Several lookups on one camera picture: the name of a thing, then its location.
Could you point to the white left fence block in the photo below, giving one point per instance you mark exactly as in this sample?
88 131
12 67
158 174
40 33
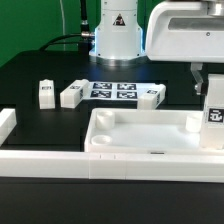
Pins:
7 123

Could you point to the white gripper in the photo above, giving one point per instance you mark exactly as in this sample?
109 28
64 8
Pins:
187 31

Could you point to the white front fence bar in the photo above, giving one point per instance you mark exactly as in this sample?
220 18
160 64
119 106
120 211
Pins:
80 165

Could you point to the white desk top tray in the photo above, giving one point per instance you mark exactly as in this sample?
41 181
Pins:
118 130

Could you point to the fiducial marker sheet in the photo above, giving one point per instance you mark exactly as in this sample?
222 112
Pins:
117 91

